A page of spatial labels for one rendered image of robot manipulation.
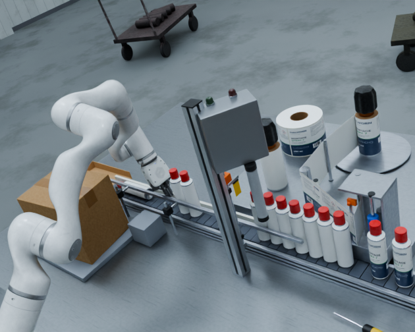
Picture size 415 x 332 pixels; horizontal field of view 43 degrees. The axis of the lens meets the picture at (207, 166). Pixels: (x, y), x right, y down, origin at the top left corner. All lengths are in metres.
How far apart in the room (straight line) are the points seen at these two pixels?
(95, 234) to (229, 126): 0.84
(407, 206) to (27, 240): 1.27
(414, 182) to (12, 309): 1.44
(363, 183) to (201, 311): 0.67
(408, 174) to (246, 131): 0.81
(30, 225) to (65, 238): 0.12
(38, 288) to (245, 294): 0.66
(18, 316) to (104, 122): 0.64
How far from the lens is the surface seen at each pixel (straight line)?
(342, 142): 2.12
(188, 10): 7.14
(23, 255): 1.73
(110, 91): 1.73
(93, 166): 2.80
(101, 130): 1.61
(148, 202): 2.27
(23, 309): 1.72
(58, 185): 1.66
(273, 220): 1.78
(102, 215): 2.10
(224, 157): 1.51
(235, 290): 1.81
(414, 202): 1.97
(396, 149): 2.23
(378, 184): 1.61
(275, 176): 2.06
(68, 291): 2.09
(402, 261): 1.59
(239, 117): 1.47
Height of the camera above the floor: 2.10
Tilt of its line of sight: 31 degrees down
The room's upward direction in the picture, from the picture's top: 17 degrees counter-clockwise
